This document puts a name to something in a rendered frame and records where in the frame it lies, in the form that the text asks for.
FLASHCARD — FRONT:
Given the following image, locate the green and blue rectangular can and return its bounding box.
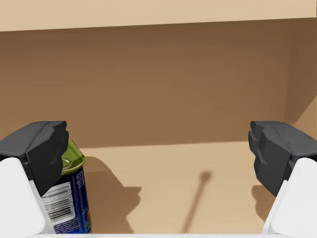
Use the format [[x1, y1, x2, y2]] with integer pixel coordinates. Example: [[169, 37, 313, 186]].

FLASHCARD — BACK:
[[41, 137, 93, 235]]

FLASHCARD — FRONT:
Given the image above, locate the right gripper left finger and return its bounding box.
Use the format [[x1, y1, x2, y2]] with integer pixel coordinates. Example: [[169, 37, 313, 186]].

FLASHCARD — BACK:
[[0, 120, 69, 236]]

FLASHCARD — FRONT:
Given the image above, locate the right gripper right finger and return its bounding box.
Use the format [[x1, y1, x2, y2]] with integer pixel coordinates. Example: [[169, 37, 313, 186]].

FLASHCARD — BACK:
[[248, 120, 317, 235]]

